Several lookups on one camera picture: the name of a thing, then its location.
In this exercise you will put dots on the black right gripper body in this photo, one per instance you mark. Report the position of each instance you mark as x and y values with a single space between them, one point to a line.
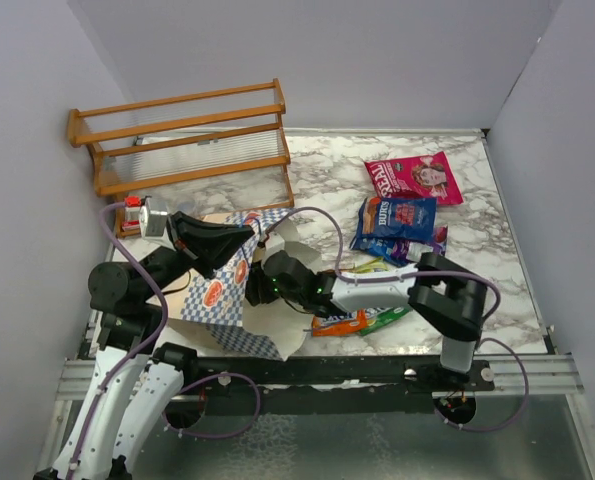
263 290

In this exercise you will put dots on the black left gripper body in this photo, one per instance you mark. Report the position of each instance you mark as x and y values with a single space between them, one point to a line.
172 242

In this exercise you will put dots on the blue checkered paper bag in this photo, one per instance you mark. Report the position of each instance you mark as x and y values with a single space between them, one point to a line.
214 315

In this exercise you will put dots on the orange red Fox's packet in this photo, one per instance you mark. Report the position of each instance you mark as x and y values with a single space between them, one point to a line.
339 326

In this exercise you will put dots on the green yellow snack packet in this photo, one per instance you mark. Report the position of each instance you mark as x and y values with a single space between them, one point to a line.
371 320

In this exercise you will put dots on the blue Kettle chips bag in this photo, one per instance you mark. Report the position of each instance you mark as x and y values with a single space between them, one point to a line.
372 246

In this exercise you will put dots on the purple snack packet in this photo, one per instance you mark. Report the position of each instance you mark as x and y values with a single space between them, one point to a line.
404 251

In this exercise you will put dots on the blue Burts chips bag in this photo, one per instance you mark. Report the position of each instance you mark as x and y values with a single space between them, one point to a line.
395 219

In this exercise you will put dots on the pink Real crisps bag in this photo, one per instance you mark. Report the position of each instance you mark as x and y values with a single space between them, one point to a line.
428 176

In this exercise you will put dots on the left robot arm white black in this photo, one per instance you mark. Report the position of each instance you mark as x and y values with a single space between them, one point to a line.
133 381

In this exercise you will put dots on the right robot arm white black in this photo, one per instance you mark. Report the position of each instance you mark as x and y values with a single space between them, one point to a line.
450 298

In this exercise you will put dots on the small red box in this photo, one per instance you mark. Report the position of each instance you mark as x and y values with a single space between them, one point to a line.
129 227

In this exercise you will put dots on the wooden tiered shelf rack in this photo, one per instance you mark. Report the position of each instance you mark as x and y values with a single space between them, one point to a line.
170 143

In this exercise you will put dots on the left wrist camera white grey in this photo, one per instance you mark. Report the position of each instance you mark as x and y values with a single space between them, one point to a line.
153 218

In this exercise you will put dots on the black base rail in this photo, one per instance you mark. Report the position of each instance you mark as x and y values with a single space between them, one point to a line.
348 384

